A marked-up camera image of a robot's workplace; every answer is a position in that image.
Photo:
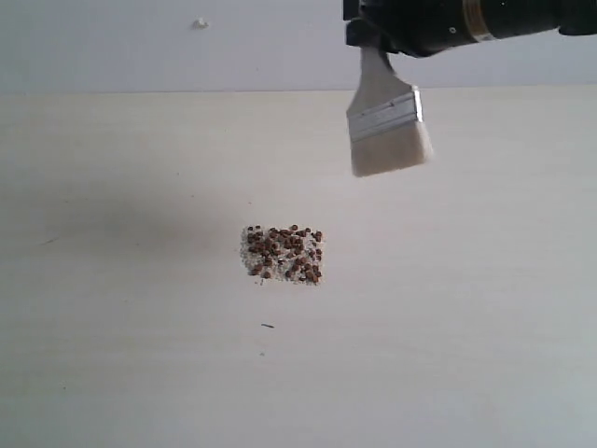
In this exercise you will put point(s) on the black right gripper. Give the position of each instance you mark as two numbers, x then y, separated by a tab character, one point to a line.
423	28

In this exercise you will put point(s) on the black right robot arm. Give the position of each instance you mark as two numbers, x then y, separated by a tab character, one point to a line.
577	17

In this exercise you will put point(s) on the wooden paint brush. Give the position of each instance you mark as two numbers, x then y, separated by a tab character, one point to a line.
385	120

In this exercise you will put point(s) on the small white wall hook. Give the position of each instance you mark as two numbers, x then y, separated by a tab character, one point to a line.
200	24

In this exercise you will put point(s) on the brown beads and white crumbs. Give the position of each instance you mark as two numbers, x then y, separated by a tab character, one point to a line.
292	254

